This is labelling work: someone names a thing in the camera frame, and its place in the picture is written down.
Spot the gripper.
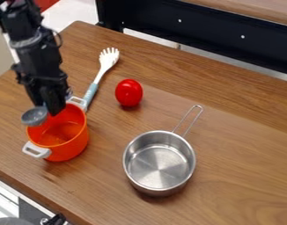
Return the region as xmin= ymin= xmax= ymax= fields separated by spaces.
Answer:
xmin=11 ymin=62 xmax=71 ymax=117

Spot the grey round toy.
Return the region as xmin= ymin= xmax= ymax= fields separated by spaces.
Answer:
xmin=19 ymin=105 xmax=50 ymax=127

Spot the red toy tomato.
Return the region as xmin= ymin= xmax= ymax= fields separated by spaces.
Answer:
xmin=114 ymin=78 xmax=145 ymax=107

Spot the black framed wooden table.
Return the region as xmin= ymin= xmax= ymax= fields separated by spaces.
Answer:
xmin=95 ymin=0 xmax=287 ymax=76

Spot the orange pot with white handles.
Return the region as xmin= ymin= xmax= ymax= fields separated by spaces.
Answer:
xmin=21 ymin=95 xmax=91 ymax=163

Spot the white pasta spoon blue handle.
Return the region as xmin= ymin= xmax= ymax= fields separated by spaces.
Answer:
xmin=81 ymin=47 xmax=121 ymax=114

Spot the silver pot with wire handle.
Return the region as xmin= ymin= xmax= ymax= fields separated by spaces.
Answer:
xmin=121 ymin=104 xmax=205 ymax=197

